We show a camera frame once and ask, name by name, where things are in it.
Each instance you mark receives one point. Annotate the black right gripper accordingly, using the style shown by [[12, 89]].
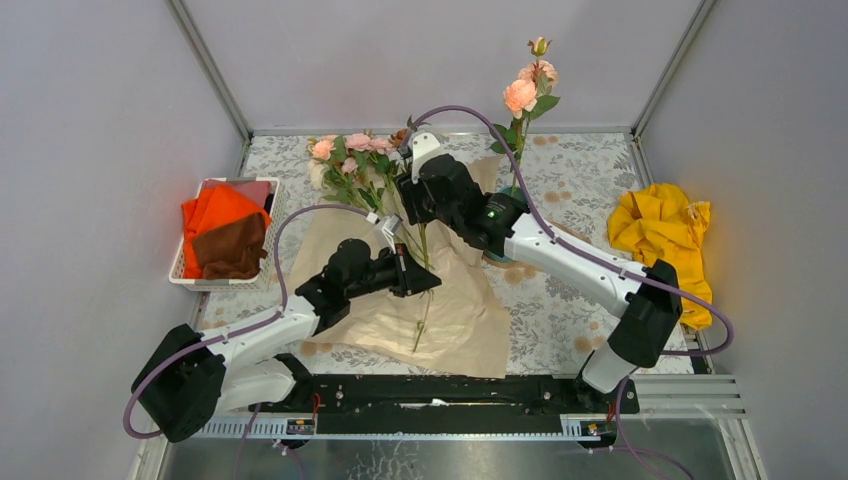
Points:
[[409, 194]]

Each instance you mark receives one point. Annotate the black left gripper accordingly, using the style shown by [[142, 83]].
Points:
[[411, 278]]

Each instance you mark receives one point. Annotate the peach kraft wrapping paper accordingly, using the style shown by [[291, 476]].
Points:
[[486, 318]]

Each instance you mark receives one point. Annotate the peach rose stem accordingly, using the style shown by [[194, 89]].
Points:
[[527, 98]]

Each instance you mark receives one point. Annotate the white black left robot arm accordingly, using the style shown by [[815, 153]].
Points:
[[193, 375]]

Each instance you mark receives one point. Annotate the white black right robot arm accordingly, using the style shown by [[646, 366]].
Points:
[[644, 299]]

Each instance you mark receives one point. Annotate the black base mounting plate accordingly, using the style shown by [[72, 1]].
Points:
[[430, 404]]

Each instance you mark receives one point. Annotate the floral patterned table mat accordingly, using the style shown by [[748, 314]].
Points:
[[600, 162]]

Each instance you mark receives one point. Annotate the pink cloth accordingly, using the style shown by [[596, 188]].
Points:
[[258, 191]]

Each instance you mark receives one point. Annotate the brown cloth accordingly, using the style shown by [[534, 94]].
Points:
[[232, 251]]

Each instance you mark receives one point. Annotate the orange cloth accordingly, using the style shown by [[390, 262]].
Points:
[[213, 208]]

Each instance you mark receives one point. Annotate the yellow crumpled cloth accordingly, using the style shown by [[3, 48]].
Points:
[[661, 223]]

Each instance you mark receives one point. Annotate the white plastic basket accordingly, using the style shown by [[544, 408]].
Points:
[[261, 281]]

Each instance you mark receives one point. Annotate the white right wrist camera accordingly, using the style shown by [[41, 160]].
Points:
[[418, 149]]

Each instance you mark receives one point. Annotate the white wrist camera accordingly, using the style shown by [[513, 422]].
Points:
[[418, 149], [385, 229]]

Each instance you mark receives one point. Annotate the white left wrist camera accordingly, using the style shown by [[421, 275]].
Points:
[[385, 229]]

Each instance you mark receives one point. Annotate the aluminium frame rail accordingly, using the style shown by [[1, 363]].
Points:
[[194, 38]]

